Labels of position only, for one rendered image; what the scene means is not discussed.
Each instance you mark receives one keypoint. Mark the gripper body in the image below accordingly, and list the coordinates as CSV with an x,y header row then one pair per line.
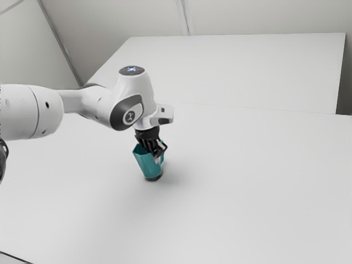
x,y
147,136

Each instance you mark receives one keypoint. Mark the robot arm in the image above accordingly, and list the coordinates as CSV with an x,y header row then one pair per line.
x,y
82,101

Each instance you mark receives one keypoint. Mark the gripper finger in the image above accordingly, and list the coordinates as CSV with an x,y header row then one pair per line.
x,y
159,149

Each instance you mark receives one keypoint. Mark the teal faceted mug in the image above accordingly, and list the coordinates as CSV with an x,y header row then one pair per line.
x,y
149,165

